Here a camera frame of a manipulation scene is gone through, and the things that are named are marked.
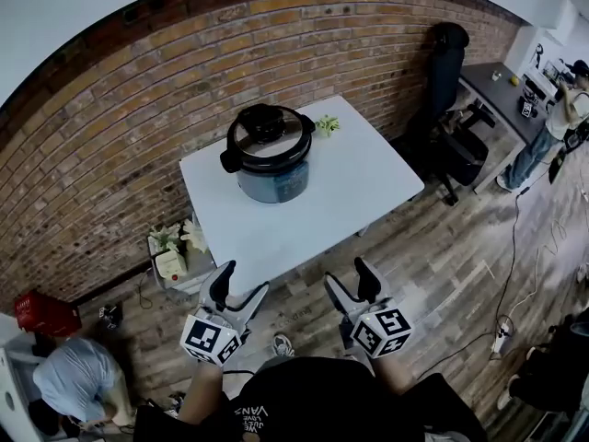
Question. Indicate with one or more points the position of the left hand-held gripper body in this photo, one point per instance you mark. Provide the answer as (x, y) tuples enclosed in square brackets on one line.
[(212, 338)]

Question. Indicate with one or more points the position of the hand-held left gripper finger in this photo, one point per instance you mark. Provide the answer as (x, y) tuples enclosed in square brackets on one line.
[(221, 281), (255, 299)]

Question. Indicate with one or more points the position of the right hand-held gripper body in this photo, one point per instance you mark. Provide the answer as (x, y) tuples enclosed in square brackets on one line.
[(381, 332)]

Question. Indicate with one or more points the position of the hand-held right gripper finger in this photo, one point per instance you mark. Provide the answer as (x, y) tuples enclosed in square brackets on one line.
[(370, 280), (339, 294)]

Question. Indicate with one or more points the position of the grey rice cooker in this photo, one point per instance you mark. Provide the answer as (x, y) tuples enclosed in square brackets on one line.
[(276, 183)]

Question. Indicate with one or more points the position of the black rice cooker lid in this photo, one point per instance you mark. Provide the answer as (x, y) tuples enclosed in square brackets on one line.
[(268, 132)]

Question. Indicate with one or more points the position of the person's right forearm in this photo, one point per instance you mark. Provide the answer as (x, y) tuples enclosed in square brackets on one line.
[(391, 375)]

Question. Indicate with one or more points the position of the person's left forearm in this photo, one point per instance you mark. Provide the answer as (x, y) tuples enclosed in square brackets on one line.
[(202, 391)]

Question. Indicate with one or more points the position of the small white shelf cart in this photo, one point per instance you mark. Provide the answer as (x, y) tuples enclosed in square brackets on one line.
[(193, 270)]

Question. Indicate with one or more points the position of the person's grey shoe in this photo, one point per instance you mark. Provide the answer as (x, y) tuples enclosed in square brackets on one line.
[(283, 345)]

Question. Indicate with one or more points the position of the cream appliance with red button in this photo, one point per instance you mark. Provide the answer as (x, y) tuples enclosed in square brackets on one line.
[(169, 264)]

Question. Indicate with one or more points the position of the white artificial flowers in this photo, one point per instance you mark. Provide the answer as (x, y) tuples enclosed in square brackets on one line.
[(177, 237)]

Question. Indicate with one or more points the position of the person's black shirt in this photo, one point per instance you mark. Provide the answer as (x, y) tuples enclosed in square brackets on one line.
[(331, 403)]

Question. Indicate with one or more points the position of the white power strip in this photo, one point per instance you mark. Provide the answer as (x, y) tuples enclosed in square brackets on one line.
[(500, 341)]

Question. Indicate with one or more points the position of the green vegetable pieces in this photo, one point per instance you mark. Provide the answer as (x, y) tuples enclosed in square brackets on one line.
[(327, 124)]

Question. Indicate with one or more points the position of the red plastic crate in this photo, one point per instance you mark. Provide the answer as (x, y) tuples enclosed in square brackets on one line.
[(43, 316)]

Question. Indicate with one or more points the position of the black office chair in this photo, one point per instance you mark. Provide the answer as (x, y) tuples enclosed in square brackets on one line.
[(445, 108)]

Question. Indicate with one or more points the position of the grey side desk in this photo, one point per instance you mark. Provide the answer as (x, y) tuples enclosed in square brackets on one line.
[(499, 95)]

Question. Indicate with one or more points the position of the spare hand-held gripper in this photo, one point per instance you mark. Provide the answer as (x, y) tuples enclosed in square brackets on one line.
[(529, 104)]

